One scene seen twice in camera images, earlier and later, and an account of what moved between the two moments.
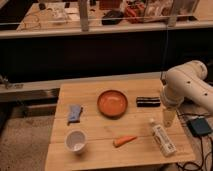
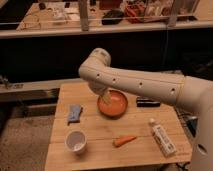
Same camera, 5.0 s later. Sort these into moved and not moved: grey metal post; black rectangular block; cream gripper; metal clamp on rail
Moved: cream gripper
Not moved: grey metal post; black rectangular block; metal clamp on rail
